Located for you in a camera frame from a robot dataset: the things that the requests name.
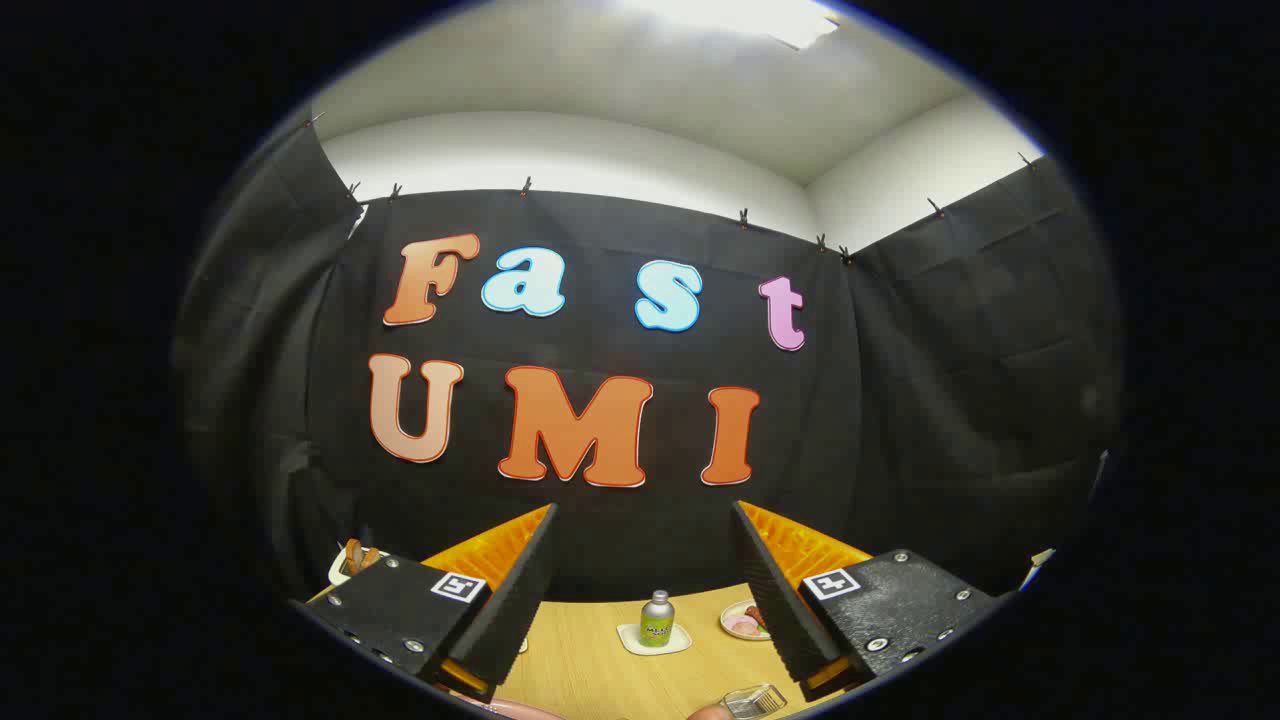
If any cream toaster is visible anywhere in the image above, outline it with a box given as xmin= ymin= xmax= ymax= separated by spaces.
xmin=328 ymin=545 xmax=391 ymax=587

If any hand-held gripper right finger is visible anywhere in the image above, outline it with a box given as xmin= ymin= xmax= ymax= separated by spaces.
xmin=730 ymin=500 xmax=1003 ymax=693

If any pink round plate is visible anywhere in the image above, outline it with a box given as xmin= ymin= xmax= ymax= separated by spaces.
xmin=450 ymin=697 xmax=569 ymax=720

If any square white coaster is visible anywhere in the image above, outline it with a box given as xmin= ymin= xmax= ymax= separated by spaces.
xmin=617 ymin=622 xmax=693 ymax=657

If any ceiling light panel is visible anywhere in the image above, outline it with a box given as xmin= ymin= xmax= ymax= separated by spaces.
xmin=630 ymin=0 xmax=841 ymax=51

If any perforated metal tray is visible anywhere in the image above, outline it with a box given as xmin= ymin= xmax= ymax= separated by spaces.
xmin=720 ymin=684 xmax=789 ymax=720

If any white oval food plate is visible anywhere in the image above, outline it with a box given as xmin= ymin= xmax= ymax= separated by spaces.
xmin=720 ymin=600 xmax=776 ymax=642

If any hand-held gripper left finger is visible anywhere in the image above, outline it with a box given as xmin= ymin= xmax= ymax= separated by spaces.
xmin=290 ymin=503 xmax=559 ymax=701

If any row of black cloth clips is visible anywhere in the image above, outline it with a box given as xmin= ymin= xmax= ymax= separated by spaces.
xmin=305 ymin=112 xmax=1037 ymax=267

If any green label soda bottle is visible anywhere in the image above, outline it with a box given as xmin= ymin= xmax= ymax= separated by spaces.
xmin=640 ymin=590 xmax=676 ymax=648

